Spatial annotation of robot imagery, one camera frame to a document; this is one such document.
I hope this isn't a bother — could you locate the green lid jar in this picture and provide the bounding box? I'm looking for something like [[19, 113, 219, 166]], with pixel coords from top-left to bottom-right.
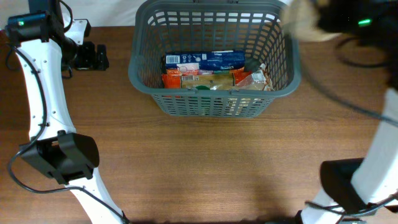
[[194, 84, 212, 116]]

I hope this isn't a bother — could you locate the beige paper bag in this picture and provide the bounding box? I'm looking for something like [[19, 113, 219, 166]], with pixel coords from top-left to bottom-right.
[[281, 0, 341, 42]]

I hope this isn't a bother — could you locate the clear bread bag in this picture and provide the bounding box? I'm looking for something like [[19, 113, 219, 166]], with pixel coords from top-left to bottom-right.
[[210, 63, 274, 91]]

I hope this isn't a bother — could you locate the blue carton box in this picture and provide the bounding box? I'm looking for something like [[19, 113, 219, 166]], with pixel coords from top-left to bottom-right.
[[165, 50, 245, 70]]

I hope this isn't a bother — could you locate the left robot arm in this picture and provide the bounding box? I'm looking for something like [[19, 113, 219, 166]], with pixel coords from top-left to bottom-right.
[[5, 0, 128, 223]]

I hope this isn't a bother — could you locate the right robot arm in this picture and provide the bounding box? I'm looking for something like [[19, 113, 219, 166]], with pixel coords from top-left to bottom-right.
[[282, 1, 397, 223]]

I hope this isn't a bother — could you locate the grey plastic basket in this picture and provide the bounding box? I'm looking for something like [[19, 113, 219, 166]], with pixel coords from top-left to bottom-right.
[[128, 1, 301, 118]]

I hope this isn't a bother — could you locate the orange pasta packet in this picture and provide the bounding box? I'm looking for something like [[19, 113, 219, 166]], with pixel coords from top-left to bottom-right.
[[162, 67, 252, 90]]

